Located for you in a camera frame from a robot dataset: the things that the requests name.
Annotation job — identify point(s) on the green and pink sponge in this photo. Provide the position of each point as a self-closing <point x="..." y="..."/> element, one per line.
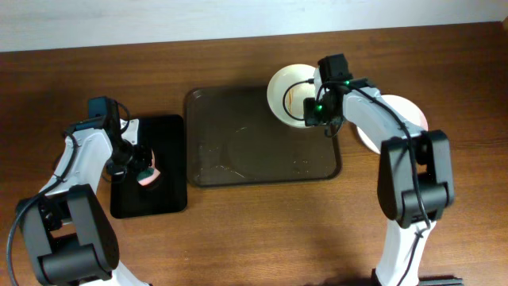
<point x="149" y="175"/>

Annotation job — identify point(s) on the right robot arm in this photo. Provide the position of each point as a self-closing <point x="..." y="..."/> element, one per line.
<point x="415" y="183"/>

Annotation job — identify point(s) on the cream plate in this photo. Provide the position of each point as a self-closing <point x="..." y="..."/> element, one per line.
<point x="287" y="90"/>

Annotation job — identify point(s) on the brown plastic serving tray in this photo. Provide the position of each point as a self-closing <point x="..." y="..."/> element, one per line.
<point x="233" y="139"/>

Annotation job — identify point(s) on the black rectangular tray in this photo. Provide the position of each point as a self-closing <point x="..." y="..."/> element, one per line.
<point x="165" y="136"/>

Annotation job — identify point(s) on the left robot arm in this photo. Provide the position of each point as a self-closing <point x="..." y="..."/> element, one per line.
<point x="67" y="234"/>

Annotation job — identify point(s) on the pale blue plate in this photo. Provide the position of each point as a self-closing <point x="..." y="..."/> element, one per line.
<point x="407" y="111"/>

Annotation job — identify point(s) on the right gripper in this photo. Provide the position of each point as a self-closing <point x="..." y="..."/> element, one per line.
<point x="317" y="117"/>

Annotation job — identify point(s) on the white plate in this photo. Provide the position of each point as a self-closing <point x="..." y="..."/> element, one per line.
<point x="373" y="144"/>

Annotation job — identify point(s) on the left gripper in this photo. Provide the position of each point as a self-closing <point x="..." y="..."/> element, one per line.
<point x="142" y="161"/>

